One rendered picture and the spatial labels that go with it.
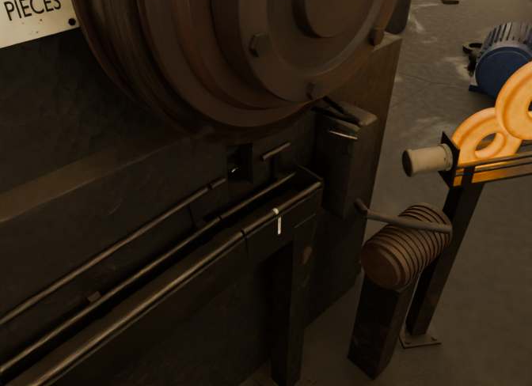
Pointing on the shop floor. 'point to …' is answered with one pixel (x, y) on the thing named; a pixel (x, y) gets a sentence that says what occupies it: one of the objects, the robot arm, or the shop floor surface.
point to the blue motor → (501, 57)
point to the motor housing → (392, 285)
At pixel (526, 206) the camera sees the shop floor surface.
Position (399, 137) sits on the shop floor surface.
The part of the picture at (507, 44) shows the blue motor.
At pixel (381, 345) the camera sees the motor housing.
